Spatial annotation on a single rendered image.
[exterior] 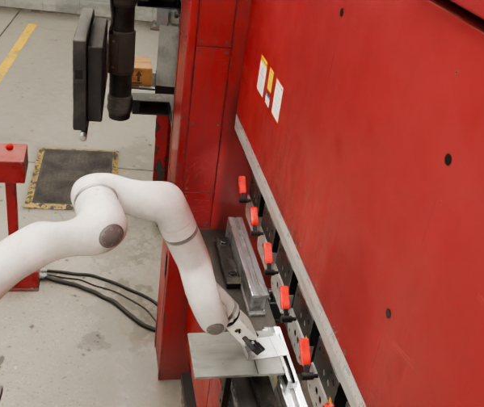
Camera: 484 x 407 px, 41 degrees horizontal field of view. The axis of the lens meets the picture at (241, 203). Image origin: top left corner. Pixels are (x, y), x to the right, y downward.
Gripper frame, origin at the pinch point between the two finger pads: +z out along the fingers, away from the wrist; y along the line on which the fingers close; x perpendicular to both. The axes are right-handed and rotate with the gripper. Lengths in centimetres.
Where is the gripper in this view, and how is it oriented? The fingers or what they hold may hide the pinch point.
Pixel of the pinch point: (254, 341)
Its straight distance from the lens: 196.9
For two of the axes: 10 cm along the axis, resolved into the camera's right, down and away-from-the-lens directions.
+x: -8.0, 5.9, 0.8
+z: 5.1, 6.2, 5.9
